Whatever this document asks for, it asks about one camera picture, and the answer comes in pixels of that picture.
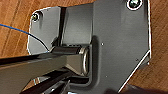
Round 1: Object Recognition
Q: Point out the dark grey robot base plate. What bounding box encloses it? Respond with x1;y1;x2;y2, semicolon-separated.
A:
26;0;153;93

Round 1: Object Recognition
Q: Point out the blue cable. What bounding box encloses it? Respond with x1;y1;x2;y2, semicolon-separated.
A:
0;23;52;51

